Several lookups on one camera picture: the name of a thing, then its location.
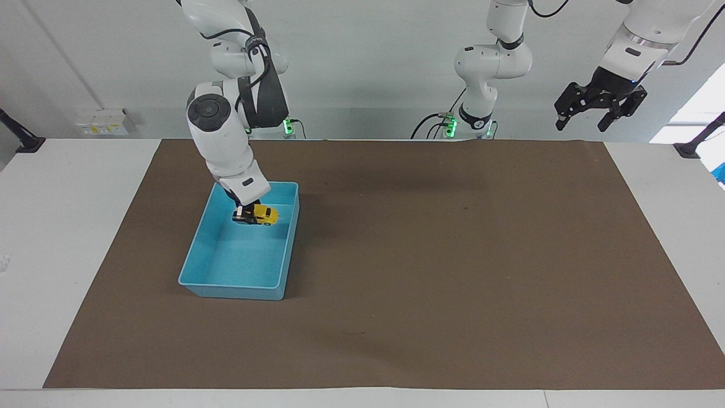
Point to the blue object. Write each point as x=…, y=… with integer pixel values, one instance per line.
x=721, y=173

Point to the light blue plastic bin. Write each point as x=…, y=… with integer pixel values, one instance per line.
x=238, y=260

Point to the black stand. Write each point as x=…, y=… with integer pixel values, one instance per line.
x=699, y=139
x=22, y=139

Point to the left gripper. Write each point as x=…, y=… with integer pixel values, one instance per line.
x=614, y=85

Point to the white wall socket box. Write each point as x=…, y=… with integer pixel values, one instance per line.
x=102, y=122

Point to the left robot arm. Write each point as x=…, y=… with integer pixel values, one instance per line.
x=493, y=62

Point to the yellow toy beetle car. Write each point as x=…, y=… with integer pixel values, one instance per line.
x=266, y=214

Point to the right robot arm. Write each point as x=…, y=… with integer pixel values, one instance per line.
x=218, y=141

